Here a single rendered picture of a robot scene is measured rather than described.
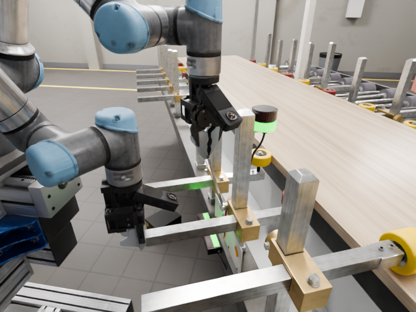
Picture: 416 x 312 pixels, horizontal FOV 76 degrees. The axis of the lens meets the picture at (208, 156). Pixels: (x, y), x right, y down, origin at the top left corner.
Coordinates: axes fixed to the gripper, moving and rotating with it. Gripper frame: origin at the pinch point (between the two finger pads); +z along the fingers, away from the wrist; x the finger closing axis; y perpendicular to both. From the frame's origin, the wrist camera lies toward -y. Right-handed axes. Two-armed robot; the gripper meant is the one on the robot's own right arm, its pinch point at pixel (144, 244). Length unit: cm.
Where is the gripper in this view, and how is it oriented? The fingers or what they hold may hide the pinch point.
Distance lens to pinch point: 72.8
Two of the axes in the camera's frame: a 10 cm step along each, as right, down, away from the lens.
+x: 2.4, 4.6, -8.6
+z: -0.2, 8.8, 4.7
